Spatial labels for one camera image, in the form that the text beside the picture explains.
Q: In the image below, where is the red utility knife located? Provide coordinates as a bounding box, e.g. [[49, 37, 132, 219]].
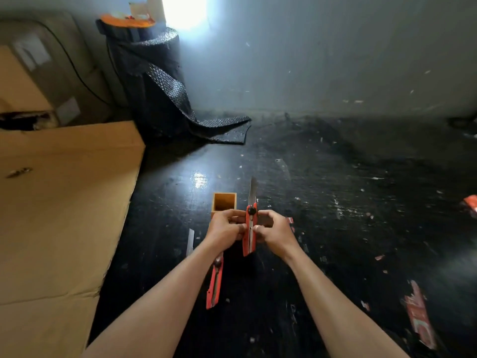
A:
[[242, 177, 259, 257], [206, 253, 224, 310]]

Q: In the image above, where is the torn red paper packaging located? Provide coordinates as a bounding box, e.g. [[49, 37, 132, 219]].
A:
[[401, 280, 437, 350]]

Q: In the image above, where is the person's right forearm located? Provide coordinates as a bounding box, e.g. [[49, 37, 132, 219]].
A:
[[284, 248, 410, 358]]

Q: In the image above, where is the black cable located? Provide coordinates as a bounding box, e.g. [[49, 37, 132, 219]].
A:
[[35, 19, 114, 107]]

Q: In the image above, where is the person's left hand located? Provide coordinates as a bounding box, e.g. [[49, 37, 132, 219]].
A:
[[204, 209, 247, 255]]

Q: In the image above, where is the person's left forearm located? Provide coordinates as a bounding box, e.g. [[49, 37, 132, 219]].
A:
[[81, 240, 229, 358]]

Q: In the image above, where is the person's right hand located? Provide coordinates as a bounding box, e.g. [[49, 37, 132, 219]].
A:
[[254, 210, 303, 262]]

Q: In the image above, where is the taped brown cardboard box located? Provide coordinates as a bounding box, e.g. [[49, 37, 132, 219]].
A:
[[0, 11, 114, 128]]

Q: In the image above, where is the black bubble wrap roll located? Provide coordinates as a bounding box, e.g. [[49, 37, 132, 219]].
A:
[[95, 18, 252, 145]]

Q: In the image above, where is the orange tape roll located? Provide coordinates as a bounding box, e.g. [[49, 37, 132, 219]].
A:
[[100, 13, 156, 29]]

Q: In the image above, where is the large flat cardboard sheet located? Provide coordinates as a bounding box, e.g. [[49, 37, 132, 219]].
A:
[[0, 121, 146, 358]]

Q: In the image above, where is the small open wooden box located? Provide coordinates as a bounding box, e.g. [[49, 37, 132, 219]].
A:
[[211, 192, 238, 219]]

